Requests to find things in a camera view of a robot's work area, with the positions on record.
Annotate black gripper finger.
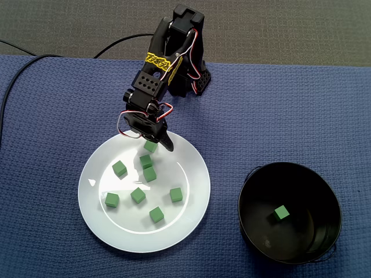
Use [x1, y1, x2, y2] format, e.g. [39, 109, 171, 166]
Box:
[158, 129, 175, 153]

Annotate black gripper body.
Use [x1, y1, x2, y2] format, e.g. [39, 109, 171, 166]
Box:
[122, 111, 169, 144]

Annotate white round plate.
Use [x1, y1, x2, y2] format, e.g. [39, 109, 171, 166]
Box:
[77, 127, 212, 254]

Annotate blue woven cloth mat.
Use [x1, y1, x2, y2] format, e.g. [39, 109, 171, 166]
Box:
[0, 54, 371, 278]

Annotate black metal bucket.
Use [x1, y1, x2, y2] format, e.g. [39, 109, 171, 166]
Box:
[237, 161, 343, 265]

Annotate gripper servo wire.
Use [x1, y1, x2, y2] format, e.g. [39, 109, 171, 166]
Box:
[117, 111, 140, 139]

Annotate wrist servo wire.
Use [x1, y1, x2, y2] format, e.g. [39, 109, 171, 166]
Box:
[155, 102, 174, 122]

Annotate upper arm servo wire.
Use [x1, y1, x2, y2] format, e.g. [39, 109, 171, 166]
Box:
[162, 28, 204, 87]

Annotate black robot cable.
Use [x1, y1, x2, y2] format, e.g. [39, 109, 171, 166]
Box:
[93, 32, 156, 60]

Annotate thick black cable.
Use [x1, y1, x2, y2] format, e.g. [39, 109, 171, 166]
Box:
[0, 54, 64, 151]

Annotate thin black cable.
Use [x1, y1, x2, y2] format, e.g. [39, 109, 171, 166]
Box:
[0, 39, 38, 57]

